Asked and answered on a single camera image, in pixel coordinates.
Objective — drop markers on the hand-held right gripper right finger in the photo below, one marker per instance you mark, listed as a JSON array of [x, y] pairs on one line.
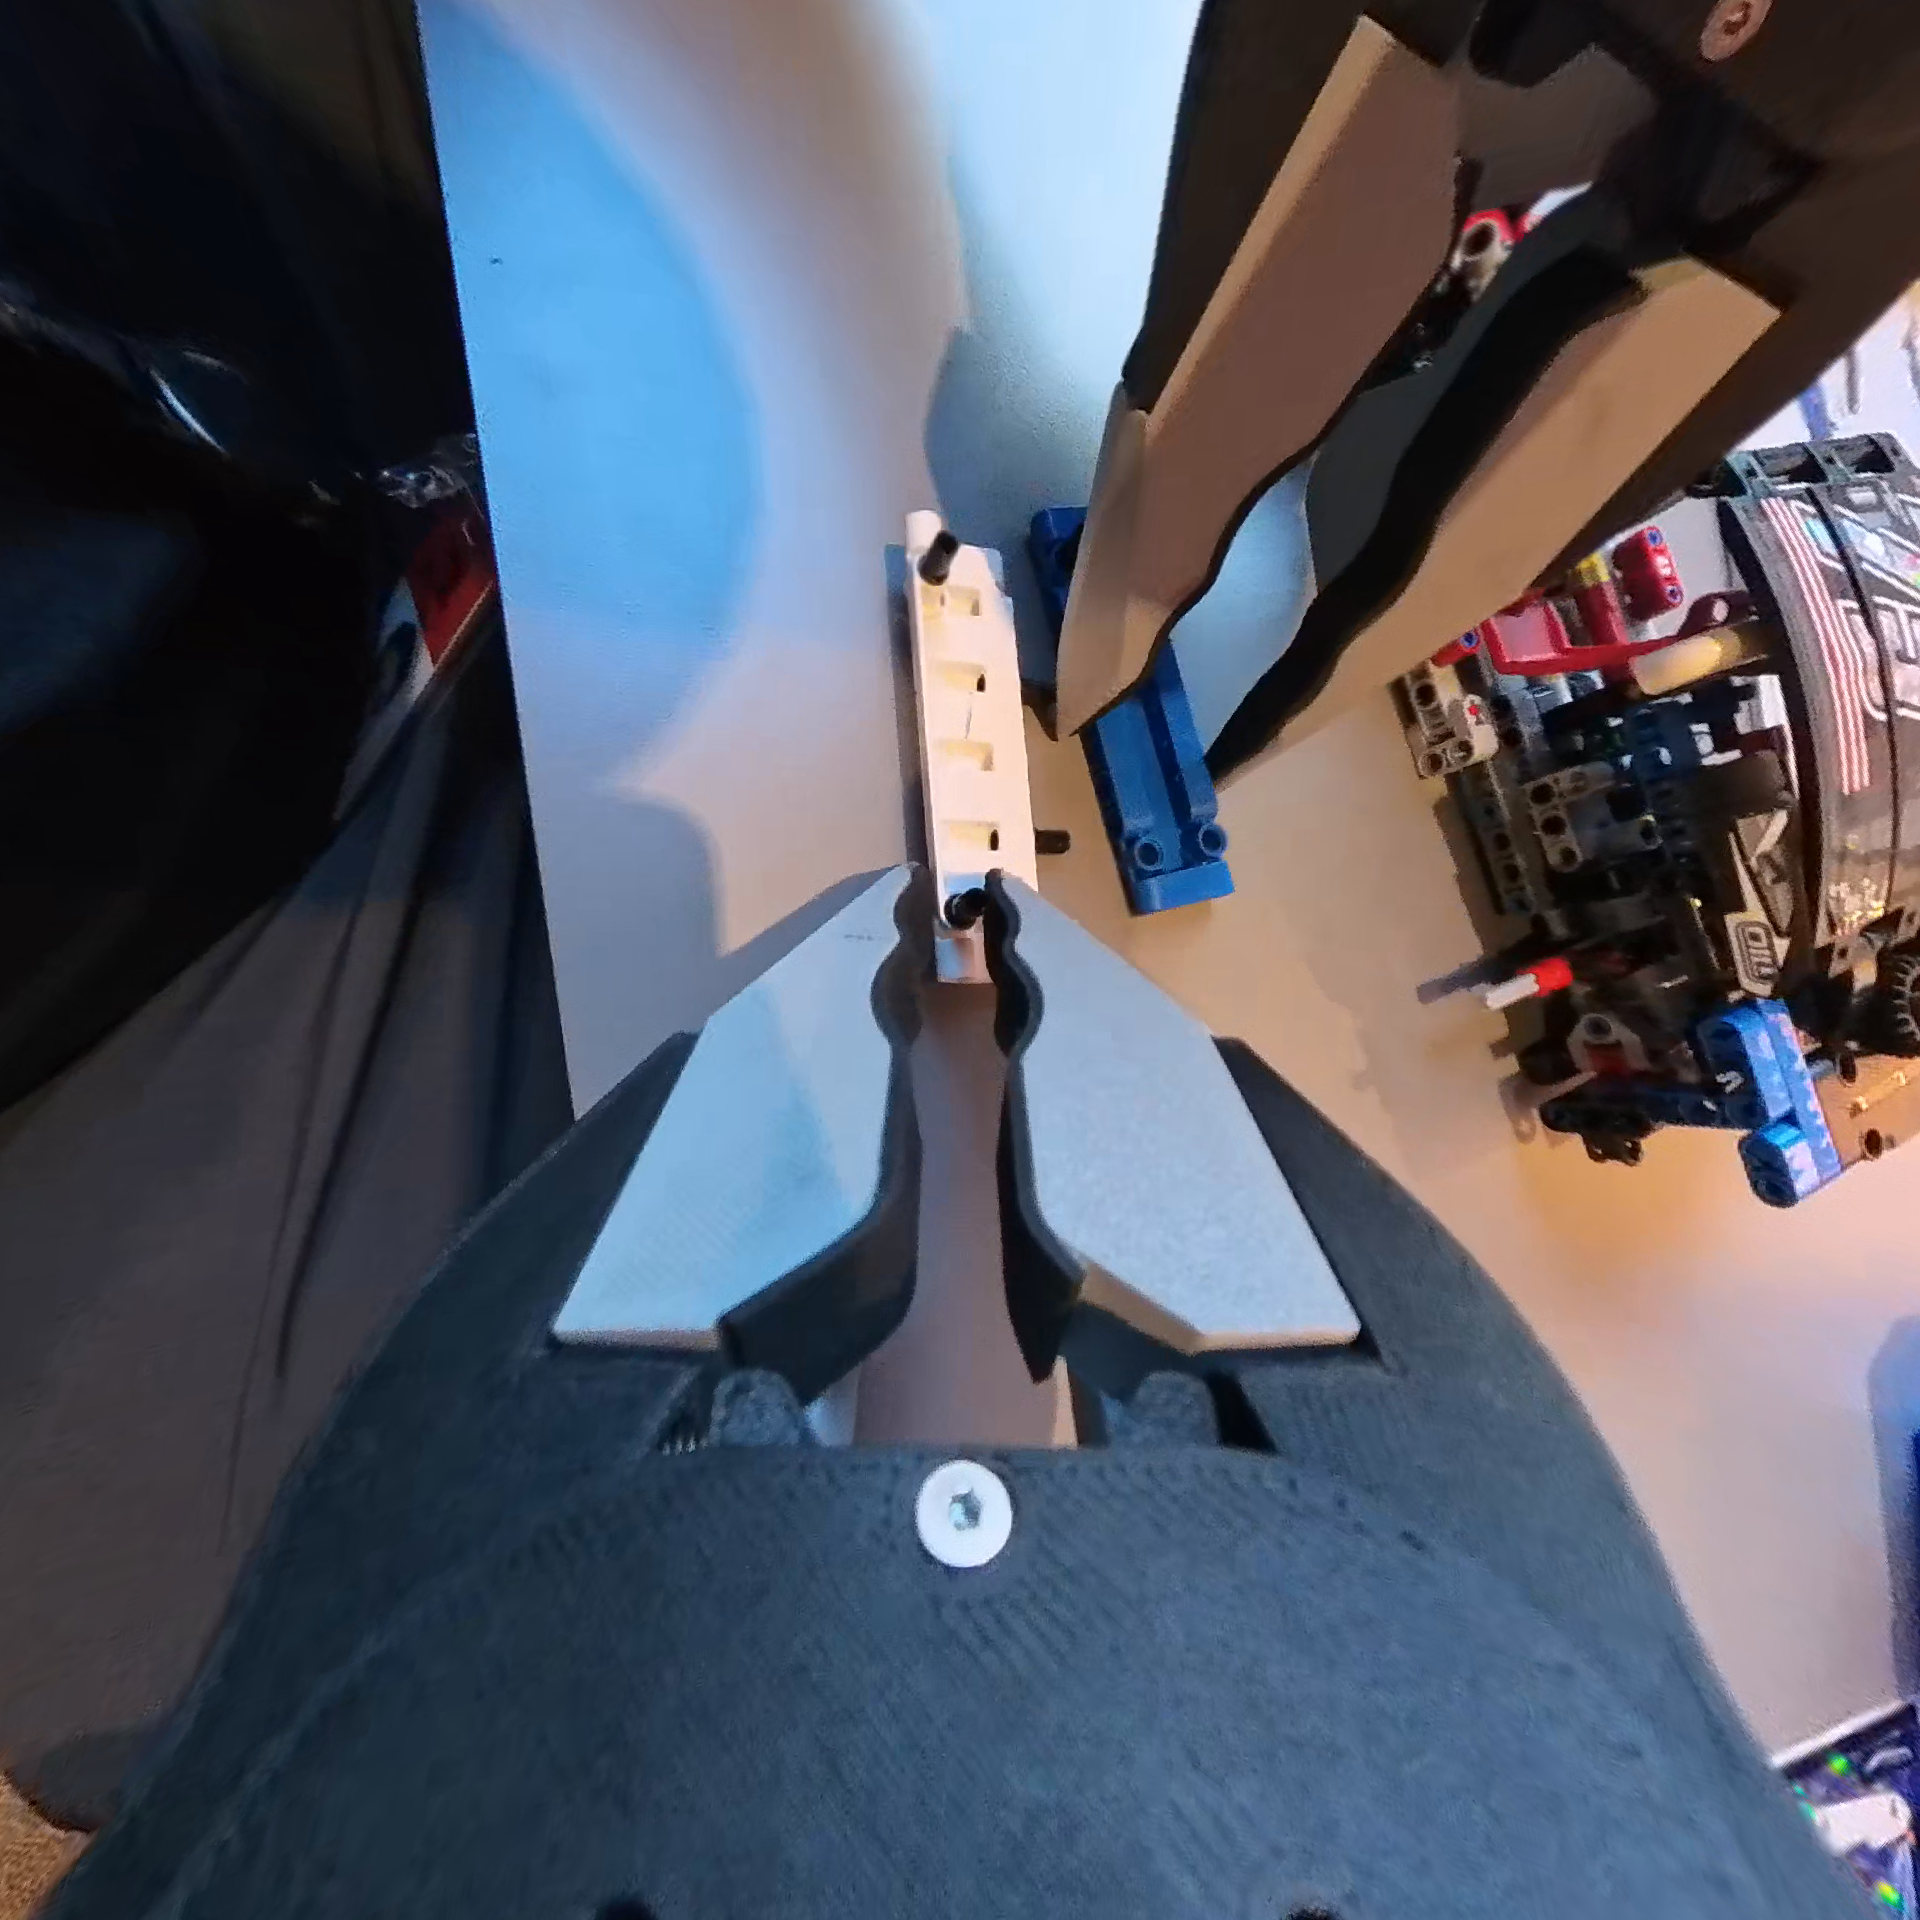
[[1171, 1185]]

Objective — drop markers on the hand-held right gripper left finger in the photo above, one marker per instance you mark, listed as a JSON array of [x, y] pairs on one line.
[[750, 1170]]

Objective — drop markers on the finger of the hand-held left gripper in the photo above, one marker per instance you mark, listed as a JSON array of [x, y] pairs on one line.
[[1574, 435], [1290, 301]]

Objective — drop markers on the blue toy brick panel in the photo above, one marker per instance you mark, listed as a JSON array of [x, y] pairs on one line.
[[1155, 794]]

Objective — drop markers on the white toy brick panel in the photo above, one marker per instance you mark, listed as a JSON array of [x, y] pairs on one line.
[[974, 721]]

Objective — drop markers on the light grey desk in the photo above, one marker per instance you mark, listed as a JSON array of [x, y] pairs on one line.
[[674, 451]]

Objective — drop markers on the toy brick car model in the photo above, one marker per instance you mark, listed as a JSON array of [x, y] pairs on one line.
[[1650, 824]]

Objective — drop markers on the person's torso in dark clothing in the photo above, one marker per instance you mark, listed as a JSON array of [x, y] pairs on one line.
[[224, 900]]

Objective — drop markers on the colourful printed sheet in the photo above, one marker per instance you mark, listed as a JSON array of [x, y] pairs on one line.
[[1861, 1815]]

